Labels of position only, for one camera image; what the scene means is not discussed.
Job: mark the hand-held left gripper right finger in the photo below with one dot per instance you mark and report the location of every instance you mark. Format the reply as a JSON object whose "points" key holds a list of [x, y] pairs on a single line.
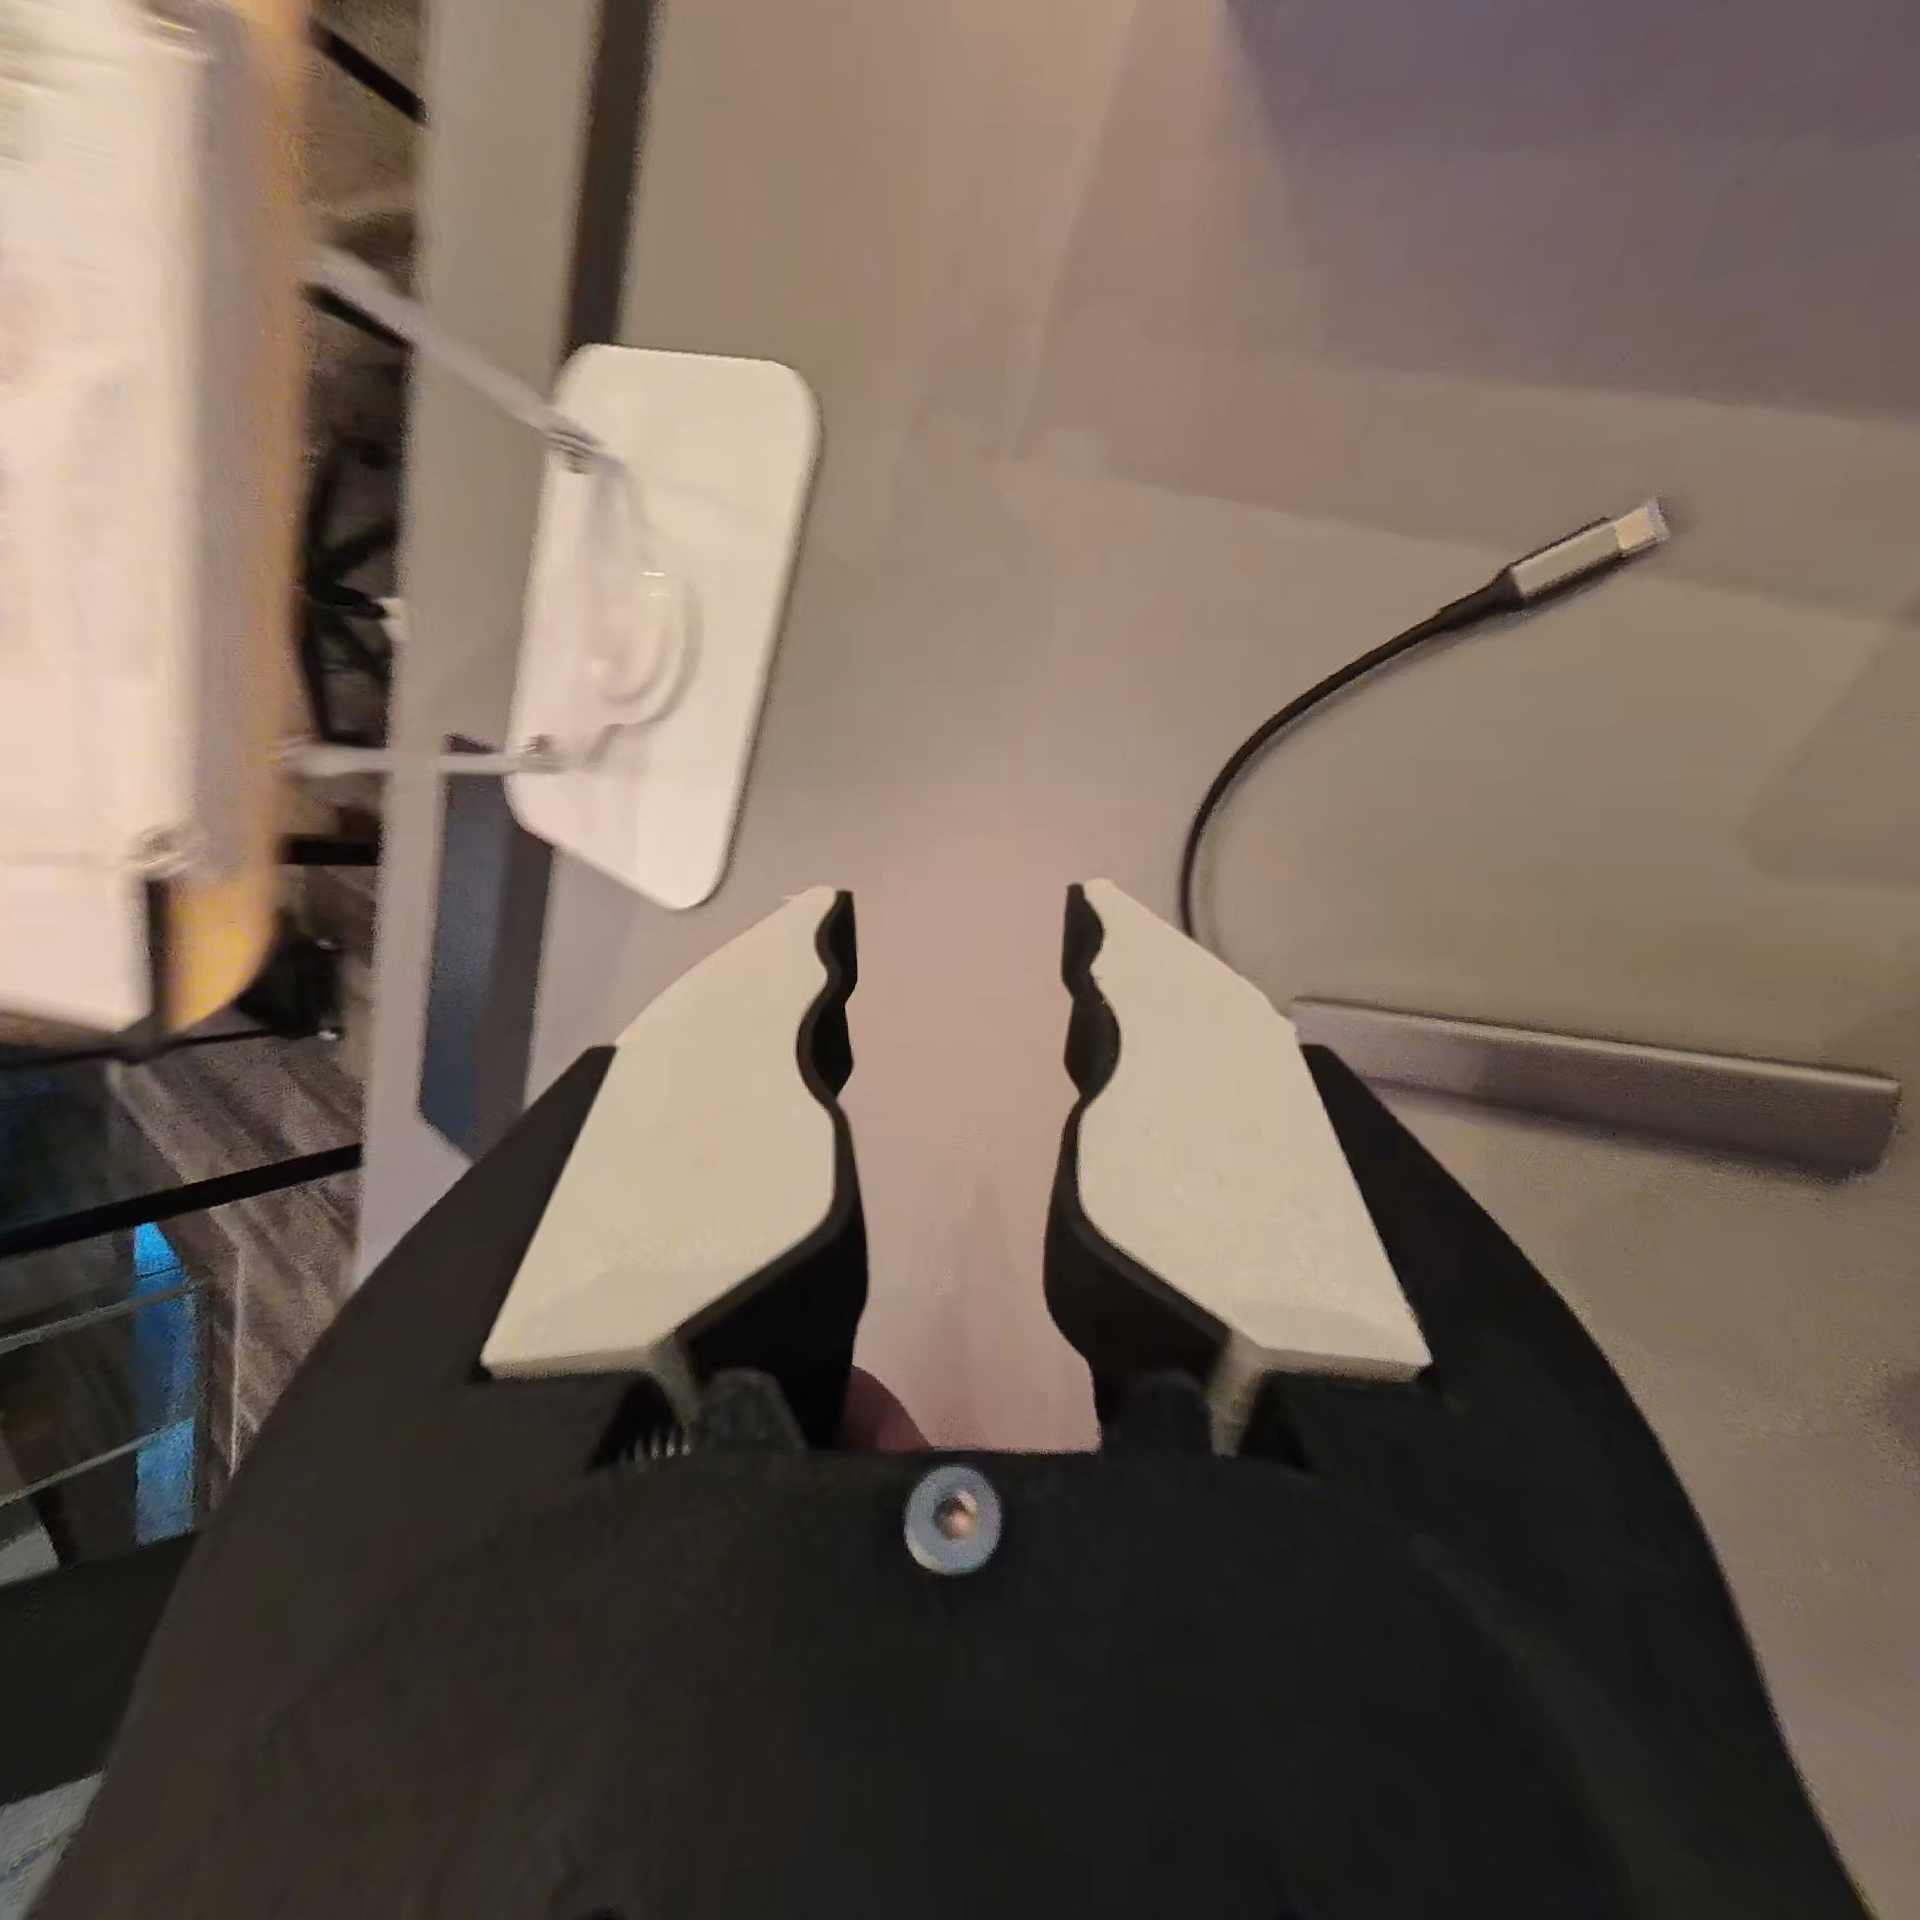
{"points": [[1245, 1200]]}

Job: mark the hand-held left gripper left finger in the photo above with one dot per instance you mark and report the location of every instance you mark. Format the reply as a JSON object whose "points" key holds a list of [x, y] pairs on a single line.
{"points": [[678, 1200]]}

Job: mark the white stand base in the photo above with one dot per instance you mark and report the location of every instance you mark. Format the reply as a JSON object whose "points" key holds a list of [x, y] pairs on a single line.
{"points": [[706, 482]]}

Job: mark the printed instruction sheet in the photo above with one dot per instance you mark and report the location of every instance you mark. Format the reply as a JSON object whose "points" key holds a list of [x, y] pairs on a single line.
{"points": [[75, 450]]}

